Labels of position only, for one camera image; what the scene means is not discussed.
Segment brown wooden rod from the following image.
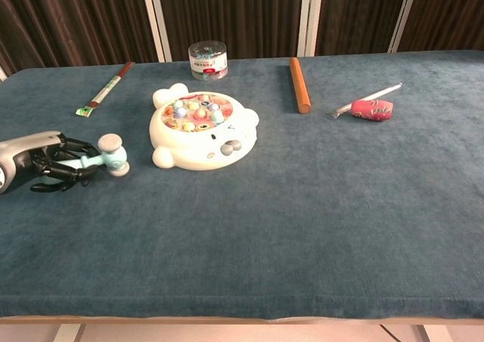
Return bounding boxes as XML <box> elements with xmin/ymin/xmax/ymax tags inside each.
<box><xmin>289</xmin><ymin>57</ymin><xmax>312</xmax><ymax>114</ymax></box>

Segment left black-fingered silver robot hand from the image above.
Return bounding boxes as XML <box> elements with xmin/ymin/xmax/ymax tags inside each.
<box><xmin>0</xmin><ymin>130</ymin><xmax>100</xmax><ymax>195</ymax></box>

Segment white bear whack-a-mole toy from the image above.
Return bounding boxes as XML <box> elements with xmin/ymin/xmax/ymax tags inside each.
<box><xmin>148</xmin><ymin>83</ymin><xmax>261</xmax><ymax>172</ymax></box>

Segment clear jar of coloured clips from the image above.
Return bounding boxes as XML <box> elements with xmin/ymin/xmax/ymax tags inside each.
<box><xmin>188</xmin><ymin>41</ymin><xmax>229</xmax><ymax>81</ymax></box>

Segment white table leg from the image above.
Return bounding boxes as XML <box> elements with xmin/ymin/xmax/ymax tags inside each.
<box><xmin>52</xmin><ymin>323</ymin><xmax>87</xmax><ymax>342</ymax></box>
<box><xmin>417</xmin><ymin>323</ymin><xmax>453</xmax><ymax>342</ymax></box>

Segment pink patterned cylinder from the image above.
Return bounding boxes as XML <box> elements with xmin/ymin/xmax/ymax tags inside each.
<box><xmin>350</xmin><ymin>98</ymin><xmax>395</xmax><ymax>123</ymax></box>

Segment black floor cable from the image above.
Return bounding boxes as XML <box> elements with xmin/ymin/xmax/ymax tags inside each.
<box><xmin>380</xmin><ymin>323</ymin><xmax>400</xmax><ymax>342</ymax></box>

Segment blue table cloth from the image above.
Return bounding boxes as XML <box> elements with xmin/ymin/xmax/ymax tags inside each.
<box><xmin>0</xmin><ymin>49</ymin><xmax>484</xmax><ymax>319</ymax></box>

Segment light blue toy hammer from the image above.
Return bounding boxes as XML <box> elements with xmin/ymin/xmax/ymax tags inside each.
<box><xmin>37</xmin><ymin>132</ymin><xmax>131</xmax><ymax>187</ymax></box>

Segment dark brown pleated curtain panel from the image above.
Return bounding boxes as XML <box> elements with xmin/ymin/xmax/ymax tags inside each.
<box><xmin>0</xmin><ymin>0</ymin><xmax>160</xmax><ymax>76</ymax></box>
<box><xmin>157</xmin><ymin>0</ymin><xmax>306</xmax><ymax>61</ymax></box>
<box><xmin>315</xmin><ymin>0</ymin><xmax>411</xmax><ymax>58</ymax></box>
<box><xmin>396</xmin><ymin>0</ymin><xmax>484</xmax><ymax>54</ymax></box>

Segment red chopsticks in green wrapper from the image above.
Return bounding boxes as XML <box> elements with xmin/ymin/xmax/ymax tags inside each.
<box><xmin>75</xmin><ymin>61</ymin><xmax>135</xmax><ymax>117</ymax></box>

